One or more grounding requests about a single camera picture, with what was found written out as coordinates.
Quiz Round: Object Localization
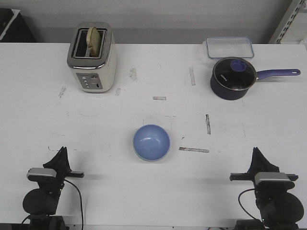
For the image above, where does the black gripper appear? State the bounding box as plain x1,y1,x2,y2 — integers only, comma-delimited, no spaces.
38,147,84,195
229,147,299,193

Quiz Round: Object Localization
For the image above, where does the blue bowl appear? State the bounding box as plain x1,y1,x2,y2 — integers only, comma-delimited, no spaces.
133,124,170,161

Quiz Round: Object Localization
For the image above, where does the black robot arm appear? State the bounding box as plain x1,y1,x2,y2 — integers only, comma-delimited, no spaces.
23,146,84,230
230,147,304,230

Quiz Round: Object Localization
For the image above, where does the dark blue saucepan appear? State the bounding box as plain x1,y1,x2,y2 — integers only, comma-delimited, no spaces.
210,69,301,100

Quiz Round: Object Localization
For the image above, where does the glass pot lid blue knob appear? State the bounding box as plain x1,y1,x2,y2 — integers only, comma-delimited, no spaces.
213,57,256,91

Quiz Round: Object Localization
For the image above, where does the cream and silver toaster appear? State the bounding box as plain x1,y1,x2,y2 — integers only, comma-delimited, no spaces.
67,22,117,93

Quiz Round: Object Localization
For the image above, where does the clear container with blue rim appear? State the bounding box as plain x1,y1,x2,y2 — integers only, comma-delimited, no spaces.
203,36,254,59

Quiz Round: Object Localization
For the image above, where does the slice of toast bread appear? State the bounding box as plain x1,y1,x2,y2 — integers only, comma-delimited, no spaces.
86,27,101,57

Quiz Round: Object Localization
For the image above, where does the white slotted shelf upright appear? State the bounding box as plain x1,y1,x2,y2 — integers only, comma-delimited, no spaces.
268,0,307,44

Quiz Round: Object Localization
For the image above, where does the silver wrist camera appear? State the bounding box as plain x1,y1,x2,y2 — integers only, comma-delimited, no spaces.
26,168,57,182
255,172,291,185

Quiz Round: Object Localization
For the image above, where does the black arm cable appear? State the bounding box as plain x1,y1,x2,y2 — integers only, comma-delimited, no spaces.
64,179,83,228
237,188,262,223

